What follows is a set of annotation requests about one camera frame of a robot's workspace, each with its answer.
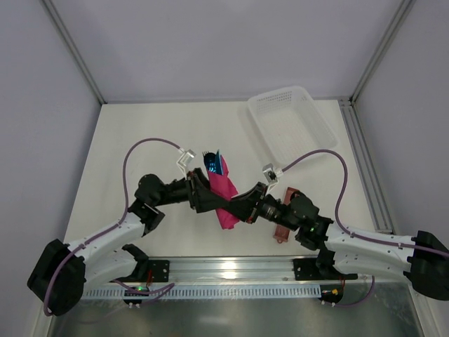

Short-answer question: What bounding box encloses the controller board black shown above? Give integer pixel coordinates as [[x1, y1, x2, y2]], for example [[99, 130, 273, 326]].
[[123, 286, 149, 309], [319, 289, 344, 307]]

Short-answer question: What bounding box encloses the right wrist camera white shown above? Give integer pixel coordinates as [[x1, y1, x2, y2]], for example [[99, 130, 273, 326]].
[[262, 164, 283, 194]]

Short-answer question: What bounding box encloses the right aluminium frame post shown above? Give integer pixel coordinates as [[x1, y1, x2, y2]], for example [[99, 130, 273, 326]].
[[349, 0, 415, 105]]

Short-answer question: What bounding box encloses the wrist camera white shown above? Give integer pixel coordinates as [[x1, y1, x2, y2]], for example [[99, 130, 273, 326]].
[[176, 147, 196, 176], [262, 164, 283, 194]]

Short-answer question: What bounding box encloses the aluminium frame post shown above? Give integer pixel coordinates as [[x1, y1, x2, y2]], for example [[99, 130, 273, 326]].
[[39, 0, 107, 105], [349, 0, 415, 105]]

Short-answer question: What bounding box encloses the left aluminium frame post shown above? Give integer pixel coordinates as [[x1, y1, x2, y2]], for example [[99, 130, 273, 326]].
[[39, 0, 107, 105]]

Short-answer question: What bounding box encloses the left controller board black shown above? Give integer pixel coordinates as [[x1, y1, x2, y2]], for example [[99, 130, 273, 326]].
[[123, 286, 149, 309]]

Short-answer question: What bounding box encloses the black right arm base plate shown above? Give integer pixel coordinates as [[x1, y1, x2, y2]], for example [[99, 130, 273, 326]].
[[292, 257, 358, 281]]

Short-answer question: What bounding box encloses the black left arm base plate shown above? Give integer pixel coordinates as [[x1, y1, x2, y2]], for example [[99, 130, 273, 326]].
[[119, 259, 170, 284]]

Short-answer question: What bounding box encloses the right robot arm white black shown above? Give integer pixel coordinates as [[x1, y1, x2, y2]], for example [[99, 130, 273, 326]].
[[225, 187, 448, 301]]

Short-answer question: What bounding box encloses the white plastic basket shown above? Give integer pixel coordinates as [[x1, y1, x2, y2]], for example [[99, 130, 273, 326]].
[[247, 86, 340, 166]]

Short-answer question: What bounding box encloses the pink paper napkin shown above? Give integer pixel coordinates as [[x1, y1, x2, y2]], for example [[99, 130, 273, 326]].
[[205, 156, 241, 231]]

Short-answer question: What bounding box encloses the right side aluminium rail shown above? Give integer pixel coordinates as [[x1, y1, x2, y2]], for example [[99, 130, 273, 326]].
[[338, 98, 395, 234]]

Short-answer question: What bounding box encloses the right controller board black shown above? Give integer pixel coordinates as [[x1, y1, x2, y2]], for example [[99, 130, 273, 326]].
[[319, 289, 344, 307]]

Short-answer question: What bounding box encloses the white slotted cable duct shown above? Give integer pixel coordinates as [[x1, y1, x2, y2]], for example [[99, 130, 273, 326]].
[[81, 284, 321, 300]]

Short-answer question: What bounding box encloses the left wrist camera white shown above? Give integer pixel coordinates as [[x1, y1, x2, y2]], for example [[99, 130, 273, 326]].
[[176, 147, 196, 176]]

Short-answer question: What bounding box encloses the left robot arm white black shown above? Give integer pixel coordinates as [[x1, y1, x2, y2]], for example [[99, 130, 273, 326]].
[[27, 168, 238, 316]]

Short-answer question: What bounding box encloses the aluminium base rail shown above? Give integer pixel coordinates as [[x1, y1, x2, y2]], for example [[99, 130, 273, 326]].
[[45, 255, 362, 284]]

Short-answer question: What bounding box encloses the brown utensil tray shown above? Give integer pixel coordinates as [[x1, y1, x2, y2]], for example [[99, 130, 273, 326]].
[[273, 187, 298, 244]]

